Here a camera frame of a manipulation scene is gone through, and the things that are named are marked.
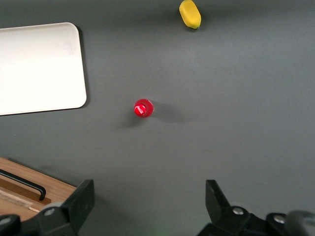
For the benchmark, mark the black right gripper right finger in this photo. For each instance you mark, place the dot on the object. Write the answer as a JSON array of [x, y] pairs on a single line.
[[221, 216]]

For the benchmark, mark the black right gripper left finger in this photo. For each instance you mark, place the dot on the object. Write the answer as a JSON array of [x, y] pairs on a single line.
[[73, 211]]

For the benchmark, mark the wooden drawer with notched front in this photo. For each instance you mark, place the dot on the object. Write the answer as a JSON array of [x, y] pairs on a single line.
[[12, 211]]

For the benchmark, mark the wooden drawer cabinet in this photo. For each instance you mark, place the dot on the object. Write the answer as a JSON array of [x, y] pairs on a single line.
[[70, 192]]

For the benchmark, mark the plain wooden drawer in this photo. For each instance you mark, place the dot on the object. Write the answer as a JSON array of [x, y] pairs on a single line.
[[27, 172]]

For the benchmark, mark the red sauce bottle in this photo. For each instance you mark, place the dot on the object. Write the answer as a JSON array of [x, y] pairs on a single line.
[[143, 108]]

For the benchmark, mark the beige plastic tray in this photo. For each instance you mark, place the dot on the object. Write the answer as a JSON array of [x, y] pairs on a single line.
[[39, 68]]

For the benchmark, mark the yellow lemon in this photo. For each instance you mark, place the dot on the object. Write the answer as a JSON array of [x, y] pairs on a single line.
[[190, 14]]

